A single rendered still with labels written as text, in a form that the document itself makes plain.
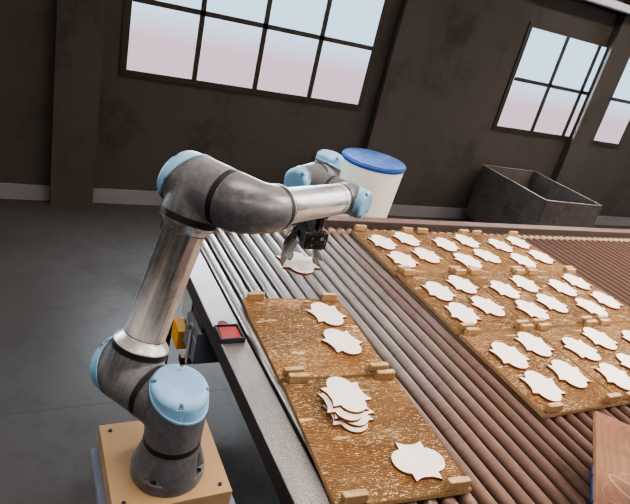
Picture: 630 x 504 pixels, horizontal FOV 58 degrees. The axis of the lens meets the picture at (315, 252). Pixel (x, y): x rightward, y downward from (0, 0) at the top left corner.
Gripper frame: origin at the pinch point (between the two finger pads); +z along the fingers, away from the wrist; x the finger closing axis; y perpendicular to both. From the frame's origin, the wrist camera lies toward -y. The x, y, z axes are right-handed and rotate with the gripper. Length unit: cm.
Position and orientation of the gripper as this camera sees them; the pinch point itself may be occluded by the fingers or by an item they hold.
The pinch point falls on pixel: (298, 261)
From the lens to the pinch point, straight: 168.2
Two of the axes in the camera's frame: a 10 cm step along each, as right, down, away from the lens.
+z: -2.5, 8.5, 4.6
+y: 3.3, 5.2, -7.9
